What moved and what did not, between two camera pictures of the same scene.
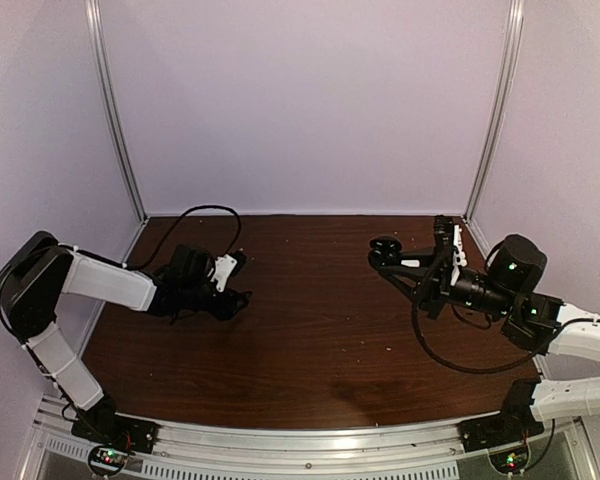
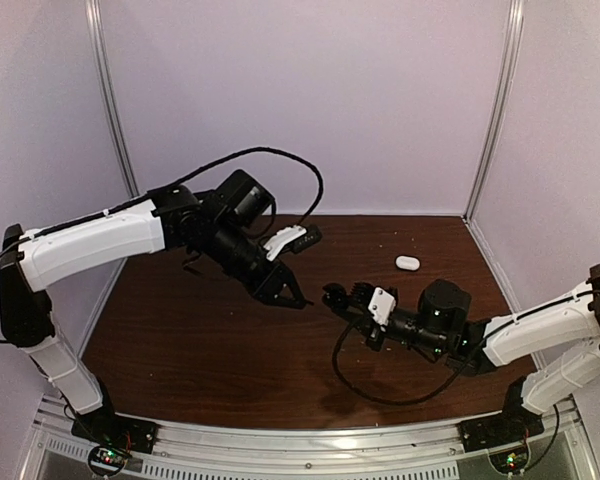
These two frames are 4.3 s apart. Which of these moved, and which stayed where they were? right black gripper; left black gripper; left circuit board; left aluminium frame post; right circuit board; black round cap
Moved: left black gripper; black round cap; right black gripper
Stayed: right circuit board; left aluminium frame post; left circuit board
